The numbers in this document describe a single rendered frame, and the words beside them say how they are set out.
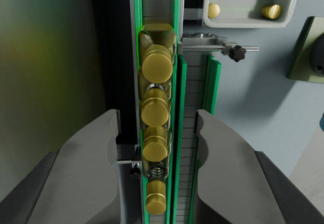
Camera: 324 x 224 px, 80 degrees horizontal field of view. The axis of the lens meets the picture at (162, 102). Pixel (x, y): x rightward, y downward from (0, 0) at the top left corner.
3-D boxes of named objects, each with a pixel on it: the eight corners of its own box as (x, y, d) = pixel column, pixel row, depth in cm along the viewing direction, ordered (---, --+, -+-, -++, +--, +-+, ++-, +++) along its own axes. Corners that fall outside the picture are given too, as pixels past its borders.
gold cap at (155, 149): (142, 124, 29) (141, 142, 25) (167, 123, 29) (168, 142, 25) (143, 142, 31) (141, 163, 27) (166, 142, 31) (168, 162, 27)
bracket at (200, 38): (179, 31, 52) (182, 34, 46) (214, 31, 52) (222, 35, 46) (179, 45, 54) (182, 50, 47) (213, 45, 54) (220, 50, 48)
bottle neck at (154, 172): (148, 145, 34) (147, 166, 30) (165, 145, 34) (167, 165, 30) (149, 158, 35) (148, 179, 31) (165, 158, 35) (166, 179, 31)
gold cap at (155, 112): (141, 88, 26) (139, 102, 23) (168, 87, 27) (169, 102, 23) (142, 111, 28) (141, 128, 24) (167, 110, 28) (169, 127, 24)
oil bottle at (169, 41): (144, 19, 44) (135, 32, 25) (169, 20, 45) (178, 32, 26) (145, 45, 47) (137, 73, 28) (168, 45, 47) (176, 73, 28)
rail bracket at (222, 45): (174, 35, 46) (180, 46, 35) (245, 35, 46) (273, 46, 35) (174, 48, 47) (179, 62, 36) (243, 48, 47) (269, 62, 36)
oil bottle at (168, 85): (144, 46, 47) (135, 74, 28) (167, 46, 47) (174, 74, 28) (145, 68, 50) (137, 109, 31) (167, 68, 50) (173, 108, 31)
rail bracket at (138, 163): (121, 138, 60) (112, 171, 48) (143, 138, 60) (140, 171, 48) (122, 148, 62) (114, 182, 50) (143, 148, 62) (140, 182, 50)
